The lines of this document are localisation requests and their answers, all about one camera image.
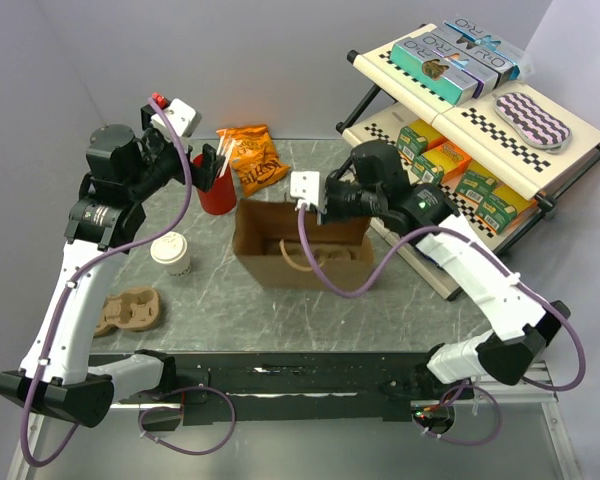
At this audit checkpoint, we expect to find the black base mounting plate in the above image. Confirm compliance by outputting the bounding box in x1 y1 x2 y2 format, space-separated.
122 352 449 426

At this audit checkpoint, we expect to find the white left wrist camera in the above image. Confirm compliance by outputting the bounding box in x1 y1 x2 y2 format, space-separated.
152 92 201 139

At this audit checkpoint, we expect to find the aluminium rail frame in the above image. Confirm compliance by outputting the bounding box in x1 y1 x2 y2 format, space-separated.
8 365 562 479

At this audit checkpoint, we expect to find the cream two-tier display shelf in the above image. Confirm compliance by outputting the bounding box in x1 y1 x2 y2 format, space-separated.
335 23 600 301

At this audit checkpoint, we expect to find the white paper-wrapped straw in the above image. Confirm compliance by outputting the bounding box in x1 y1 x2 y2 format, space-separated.
218 139 236 178
216 135 230 160

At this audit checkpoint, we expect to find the orange chip bag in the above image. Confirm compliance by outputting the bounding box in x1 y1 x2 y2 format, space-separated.
216 124 291 197

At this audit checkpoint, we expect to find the red plastic cup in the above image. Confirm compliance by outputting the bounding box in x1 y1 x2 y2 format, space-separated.
192 159 237 216

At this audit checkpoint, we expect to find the white plastic cup lid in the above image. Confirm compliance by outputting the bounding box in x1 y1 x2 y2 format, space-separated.
150 232 188 265

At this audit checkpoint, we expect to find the teal cookie box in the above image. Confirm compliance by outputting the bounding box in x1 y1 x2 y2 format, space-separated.
390 38 479 105

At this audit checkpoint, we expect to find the purple wavy sleep mask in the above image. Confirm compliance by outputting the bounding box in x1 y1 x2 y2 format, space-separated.
494 91 572 153

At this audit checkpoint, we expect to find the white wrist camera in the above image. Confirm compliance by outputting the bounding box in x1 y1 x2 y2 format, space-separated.
289 171 326 212
152 92 201 139

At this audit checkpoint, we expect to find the green yellow juice box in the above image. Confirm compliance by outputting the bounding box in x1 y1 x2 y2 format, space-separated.
455 169 499 204
411 150 457 185
476 193 518 234
396 121 439 162

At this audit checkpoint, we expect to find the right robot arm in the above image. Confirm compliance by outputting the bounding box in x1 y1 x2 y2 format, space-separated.
318 141 570 399

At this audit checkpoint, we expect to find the brown paper bag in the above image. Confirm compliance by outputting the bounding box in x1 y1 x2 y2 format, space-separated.
232 199 375 291

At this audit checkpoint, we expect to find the orange snack box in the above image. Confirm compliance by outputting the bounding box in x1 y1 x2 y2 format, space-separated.
432 141 472 184

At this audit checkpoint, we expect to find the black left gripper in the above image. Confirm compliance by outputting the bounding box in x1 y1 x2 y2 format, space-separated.
125 107 224 201

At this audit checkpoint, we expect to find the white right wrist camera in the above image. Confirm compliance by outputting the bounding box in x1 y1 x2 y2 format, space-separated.
289 171 326 212

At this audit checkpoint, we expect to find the purple cookie box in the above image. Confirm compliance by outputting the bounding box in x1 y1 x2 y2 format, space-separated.
418 33 500 98

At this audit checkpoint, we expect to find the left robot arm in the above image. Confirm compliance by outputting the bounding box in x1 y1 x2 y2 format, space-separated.
0 124 224 428

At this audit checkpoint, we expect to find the blue cookie box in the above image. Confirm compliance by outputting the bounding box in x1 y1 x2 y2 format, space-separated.
444 17 533 80

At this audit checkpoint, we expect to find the white paper coffee cup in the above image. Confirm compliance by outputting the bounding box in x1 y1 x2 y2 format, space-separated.
164 253 192 277

